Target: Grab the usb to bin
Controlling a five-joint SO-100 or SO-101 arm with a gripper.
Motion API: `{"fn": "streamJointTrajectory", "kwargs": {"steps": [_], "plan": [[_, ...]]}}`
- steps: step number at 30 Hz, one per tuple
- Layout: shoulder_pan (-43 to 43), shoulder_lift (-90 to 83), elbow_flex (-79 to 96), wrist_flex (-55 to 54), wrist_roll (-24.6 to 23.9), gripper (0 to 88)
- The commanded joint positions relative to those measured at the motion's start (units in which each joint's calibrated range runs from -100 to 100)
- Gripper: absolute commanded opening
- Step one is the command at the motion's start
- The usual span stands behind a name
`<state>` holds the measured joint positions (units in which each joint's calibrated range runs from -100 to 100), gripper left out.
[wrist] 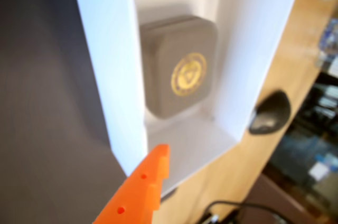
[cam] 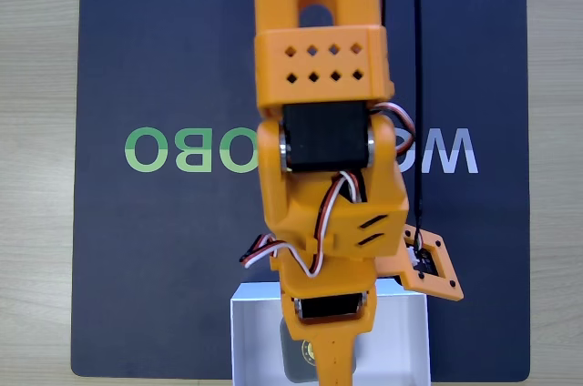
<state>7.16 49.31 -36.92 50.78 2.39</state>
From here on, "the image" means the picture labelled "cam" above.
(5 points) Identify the grey square case gold logo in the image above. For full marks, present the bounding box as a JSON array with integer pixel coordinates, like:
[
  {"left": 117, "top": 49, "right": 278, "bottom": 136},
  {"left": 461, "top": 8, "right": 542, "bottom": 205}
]
[{"left": 278, "top": 317, "right": 362, "bottom": 381}]

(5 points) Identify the white cardboard box bin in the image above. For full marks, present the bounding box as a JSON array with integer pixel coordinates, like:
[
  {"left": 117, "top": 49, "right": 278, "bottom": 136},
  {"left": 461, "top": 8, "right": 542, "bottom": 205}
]
[{"left": 230, "top": 280, "right": 432, "bottom": 386}]

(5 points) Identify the dark blue WOWROBO mat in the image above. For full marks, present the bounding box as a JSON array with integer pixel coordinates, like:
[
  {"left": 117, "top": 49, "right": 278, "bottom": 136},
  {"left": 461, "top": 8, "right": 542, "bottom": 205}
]
[{"left": 70, "top": 0, "right": 532, "bottom": 380}]

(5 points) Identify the white red black servo wire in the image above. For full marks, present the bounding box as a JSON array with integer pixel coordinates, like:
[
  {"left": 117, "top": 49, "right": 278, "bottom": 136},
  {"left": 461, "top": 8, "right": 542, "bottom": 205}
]
[
  {"left": 239, "top": 171, "right": 362, "bottom": 279},
  {"left": 372, "top": 102, "right": 416, "bottom": 156}
]

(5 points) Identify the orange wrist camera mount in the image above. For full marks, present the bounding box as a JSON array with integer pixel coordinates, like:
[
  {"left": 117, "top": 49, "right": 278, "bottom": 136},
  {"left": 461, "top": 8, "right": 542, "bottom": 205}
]
[{"left": 394, "top": 223, "right": 465, "bottom": 301}]

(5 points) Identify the thin black camera cable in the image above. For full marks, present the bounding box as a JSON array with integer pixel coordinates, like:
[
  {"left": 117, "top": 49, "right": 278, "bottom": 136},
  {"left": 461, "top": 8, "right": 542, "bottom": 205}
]
[{"left": 406, "top": 0, "right": 428, "bottom": 251}]

